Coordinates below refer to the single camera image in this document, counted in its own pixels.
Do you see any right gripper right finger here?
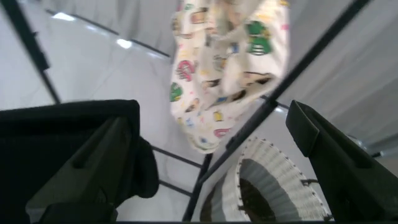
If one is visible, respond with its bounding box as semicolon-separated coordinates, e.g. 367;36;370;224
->
285;100;398;222

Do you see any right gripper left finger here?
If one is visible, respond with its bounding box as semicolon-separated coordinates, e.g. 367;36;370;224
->
26;116;135;223

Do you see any black garment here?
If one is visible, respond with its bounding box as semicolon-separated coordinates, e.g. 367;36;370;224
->
0;99;160;224

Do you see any cream printed garment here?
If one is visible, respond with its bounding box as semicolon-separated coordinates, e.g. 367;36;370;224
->
169;0;290;155

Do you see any white laundry basket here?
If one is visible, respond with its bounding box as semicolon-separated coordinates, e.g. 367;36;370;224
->
200;136;333;222

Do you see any black clothes rack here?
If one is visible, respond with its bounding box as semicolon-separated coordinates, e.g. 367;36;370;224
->
0;0;374;222

